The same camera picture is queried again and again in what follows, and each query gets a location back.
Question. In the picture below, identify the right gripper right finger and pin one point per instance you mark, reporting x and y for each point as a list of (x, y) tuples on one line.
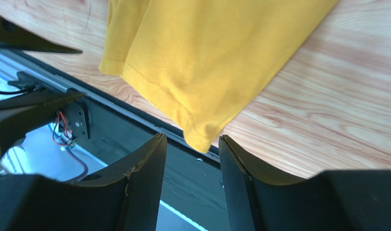
[(261, 197)]

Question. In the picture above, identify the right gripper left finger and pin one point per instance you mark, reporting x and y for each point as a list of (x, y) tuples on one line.
[(124, 196)]

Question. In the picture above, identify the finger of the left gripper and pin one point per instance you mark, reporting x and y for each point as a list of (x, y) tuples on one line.
[(14, 37), (27, 112)]

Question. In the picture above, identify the yellow t-shirt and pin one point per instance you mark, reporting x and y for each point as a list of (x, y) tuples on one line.
[(200, 62)]

